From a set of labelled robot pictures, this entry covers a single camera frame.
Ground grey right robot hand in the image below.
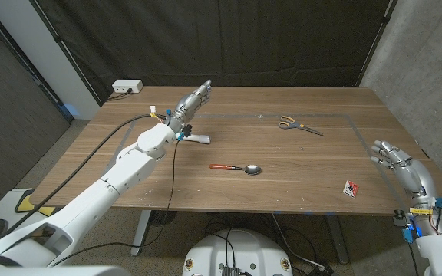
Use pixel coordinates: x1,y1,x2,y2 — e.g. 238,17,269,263
370,140,439,210

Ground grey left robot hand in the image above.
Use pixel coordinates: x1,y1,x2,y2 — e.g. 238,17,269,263
165,79,213,141

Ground red white matchbox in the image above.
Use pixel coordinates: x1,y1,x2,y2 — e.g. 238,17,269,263
342,179,360,199

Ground grey yellow scissors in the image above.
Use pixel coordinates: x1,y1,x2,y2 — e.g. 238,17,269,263
278,115,325,137

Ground white plastic pipe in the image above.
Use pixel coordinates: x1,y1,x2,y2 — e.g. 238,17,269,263
184,133,212,145

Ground white power strip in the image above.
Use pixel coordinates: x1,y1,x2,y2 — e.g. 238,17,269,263
111,79,144,94

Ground black backdrop curtain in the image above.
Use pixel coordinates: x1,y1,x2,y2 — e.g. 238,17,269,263
31,0,397,104

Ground grey table leg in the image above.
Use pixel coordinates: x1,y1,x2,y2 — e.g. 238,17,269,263
325,214,351,265
130,209,152,257

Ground black round floor fan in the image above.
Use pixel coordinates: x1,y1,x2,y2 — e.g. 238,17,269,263
150,209,178,227

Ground black power adapter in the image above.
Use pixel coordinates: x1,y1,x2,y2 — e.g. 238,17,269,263
307,262,335,276

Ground black backdrop stand pole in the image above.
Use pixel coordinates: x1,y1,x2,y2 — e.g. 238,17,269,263
355,0,398,87
28,0,104,107

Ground white robot torso base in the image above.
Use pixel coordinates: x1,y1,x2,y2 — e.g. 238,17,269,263
182,228,294,276

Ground yellow black floor object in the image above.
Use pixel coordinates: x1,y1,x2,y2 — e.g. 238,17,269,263
15,189,57,218

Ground black power strip cord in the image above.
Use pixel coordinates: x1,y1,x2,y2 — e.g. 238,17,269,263
107,88,134,102

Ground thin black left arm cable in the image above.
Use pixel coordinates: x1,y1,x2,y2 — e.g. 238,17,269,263
50,140,180,268

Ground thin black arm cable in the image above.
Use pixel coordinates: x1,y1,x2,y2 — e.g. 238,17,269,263
50,140,180,268
407,241,418,276

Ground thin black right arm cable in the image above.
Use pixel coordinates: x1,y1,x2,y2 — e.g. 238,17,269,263
407,241,418,276

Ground spoon with red handle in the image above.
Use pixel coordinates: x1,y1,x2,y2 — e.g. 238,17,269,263
209,163,262,176

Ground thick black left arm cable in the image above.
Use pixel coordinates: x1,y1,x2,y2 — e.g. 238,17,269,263
4,113,167,235

